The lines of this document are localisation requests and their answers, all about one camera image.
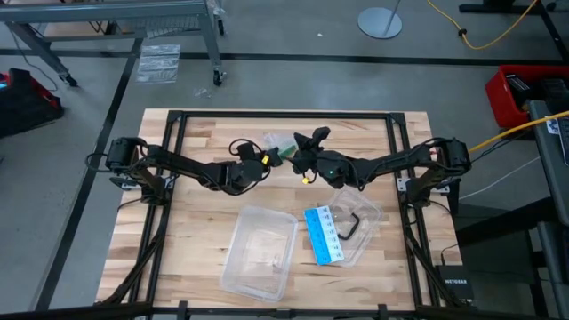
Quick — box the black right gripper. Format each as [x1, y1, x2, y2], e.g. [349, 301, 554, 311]
[286, 148, 325, 178]

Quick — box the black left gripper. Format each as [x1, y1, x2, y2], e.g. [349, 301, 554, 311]
[251, 148, 286, 179]

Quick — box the clear plastic bag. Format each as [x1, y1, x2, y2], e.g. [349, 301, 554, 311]
[262, 131, 300, 160]

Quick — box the blue white pill organizer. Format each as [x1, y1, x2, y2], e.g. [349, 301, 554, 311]
[303, 204, 347, 267]

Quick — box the clear plastic container lid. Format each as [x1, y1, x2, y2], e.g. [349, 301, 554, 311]
[326, 186, 385, 268]

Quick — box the clear plastic storage container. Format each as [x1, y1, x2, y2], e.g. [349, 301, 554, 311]
[220, 204, 300, 304]

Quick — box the clear plastic sheet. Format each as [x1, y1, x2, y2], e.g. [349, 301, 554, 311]
[134, 43, 182, 85]

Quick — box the round grey stand base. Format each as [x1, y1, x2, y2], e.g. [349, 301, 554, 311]
[357, 0, 404, 40]

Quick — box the red plastic bin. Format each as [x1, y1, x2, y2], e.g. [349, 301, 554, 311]
[484, 64, 569, 130]

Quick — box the grey metal cart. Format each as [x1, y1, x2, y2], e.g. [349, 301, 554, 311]
[0, 0, 228, 88]

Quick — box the black and red bag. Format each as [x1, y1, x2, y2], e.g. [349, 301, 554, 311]
[0, 67, 66, 139]

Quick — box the grey metal stand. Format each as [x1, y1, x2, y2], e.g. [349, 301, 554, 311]
[526, 99, 569, 320]

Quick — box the black metal floor stand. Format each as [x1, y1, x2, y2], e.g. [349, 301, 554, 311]
[458, 0, 569, 64]

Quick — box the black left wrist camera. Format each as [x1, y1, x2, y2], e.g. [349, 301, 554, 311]
[228, 138, 261, 164]

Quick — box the black metal table frame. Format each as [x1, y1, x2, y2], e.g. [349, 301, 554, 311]
[94, 109, 473, 320]

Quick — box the black Netgear network switch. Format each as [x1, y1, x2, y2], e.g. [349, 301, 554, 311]
[435, 264, 475, 301]

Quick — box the thin white cable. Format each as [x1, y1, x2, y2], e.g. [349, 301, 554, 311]
[457, 155, 541, 202]

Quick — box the yellow power cable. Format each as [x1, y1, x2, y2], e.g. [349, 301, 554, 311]
[425, 0, 540, 52]
[468, 109, 569, 155]

